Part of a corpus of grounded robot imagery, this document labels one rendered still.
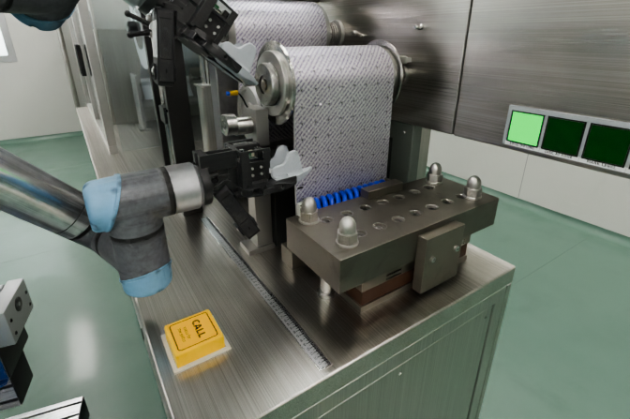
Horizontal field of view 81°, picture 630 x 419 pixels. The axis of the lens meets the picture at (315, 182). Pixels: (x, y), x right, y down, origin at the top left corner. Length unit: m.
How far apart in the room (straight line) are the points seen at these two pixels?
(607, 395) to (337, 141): 1.64
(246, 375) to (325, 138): 0.41
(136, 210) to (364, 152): 0.44
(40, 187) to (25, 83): 5.52
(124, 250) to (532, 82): 0.69
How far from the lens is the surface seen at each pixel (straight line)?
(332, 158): 0.72
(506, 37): 0.75
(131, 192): 0.56
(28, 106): 6.19
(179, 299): 0.72
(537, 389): 1.93
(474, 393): 1.03
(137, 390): 1.85
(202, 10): 0.63
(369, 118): 0.76
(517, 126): 0.73
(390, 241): 0.60
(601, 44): 0.69
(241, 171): 0.59
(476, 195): 0.79
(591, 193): 3.28
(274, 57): 0.67
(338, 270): 0.55
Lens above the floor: 1.33
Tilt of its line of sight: 22 degrees down
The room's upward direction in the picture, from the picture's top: straight up
